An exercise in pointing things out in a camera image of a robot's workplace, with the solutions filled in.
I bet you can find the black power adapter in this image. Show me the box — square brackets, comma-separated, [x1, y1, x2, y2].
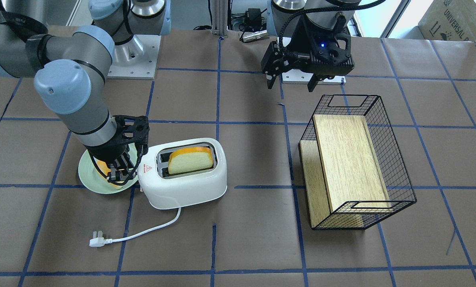
[245, 8, 262, 26]

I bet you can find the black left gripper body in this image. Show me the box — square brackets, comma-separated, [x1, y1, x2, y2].
[284, 15, 355, 77]

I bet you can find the cardboard box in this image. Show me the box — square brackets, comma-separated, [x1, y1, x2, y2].
[418, 0, 476, 41]

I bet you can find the black wire basket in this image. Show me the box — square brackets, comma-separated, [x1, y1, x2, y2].
[299, 94, 417, 230]

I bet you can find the light green plate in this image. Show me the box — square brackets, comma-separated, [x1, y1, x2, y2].
[78, 150, 138, 195]

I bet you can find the wooden two-tier shelf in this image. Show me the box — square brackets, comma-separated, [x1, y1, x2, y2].
[299, 114, 393, 230]

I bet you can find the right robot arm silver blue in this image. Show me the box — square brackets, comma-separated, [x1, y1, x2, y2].
[0, 0, 172, 186]

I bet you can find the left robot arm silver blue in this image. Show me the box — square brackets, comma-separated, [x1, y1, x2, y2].
[261, 0, 360, 92]

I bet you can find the yellow toast slice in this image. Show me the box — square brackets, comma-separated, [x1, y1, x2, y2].
[167, 147, 213, 175]

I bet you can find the white two-slot toaster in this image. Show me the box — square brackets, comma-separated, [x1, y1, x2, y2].
[137, 138, 227, 210]

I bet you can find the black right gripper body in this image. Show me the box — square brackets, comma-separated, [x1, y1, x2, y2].
[87, 116, 150, 169]

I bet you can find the aluminium frame post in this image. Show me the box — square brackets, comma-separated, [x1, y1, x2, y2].
[209, 0, 231, 38]

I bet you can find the orange object on plate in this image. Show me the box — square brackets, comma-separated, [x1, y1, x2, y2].
[93, 160, 131, 189]

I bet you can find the white power cord with plug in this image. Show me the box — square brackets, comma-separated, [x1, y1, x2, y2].
[89, 207, 182, 248]

